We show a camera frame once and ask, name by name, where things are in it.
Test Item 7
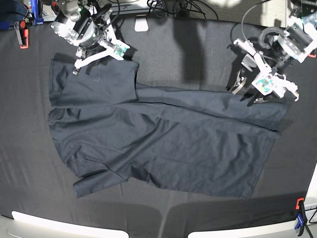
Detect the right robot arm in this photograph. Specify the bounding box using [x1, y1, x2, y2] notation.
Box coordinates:
[51, 0, 130, 75]

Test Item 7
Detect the black cable bundle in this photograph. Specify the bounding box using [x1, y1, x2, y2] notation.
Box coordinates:
[146, 0, 220, 20]

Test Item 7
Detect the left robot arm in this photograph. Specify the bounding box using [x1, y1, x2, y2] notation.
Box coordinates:
[229, 0, 317, 106]

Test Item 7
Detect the orange clamp far left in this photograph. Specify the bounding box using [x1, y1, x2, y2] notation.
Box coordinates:
[14, 20, 29, 49]

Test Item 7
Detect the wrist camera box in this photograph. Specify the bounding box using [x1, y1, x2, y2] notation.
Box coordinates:
[113, 43, 130, 60]
[251, 73, 274, 96]

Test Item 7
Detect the dark grey t-shirt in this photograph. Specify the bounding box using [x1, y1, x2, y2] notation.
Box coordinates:
[48, 55, 287, 198]

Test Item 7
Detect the orange blue clamp near right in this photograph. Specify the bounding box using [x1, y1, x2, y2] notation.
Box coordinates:
[294, 197, 314, 238]

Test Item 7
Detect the blue clamp top left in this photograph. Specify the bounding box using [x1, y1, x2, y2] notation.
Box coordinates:
[28, 0, 44, 25]

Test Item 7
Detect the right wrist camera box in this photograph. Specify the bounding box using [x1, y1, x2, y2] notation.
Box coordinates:
[113, 43, 130, 60]

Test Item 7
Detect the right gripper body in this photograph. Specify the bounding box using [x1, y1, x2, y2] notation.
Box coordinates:
[73, 39, 124, 75]

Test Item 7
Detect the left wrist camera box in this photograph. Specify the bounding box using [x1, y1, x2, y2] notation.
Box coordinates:
[251, 73, 274, 96]

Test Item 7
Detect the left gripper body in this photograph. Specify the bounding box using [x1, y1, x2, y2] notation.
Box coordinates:
[233, 38, 300, 101]

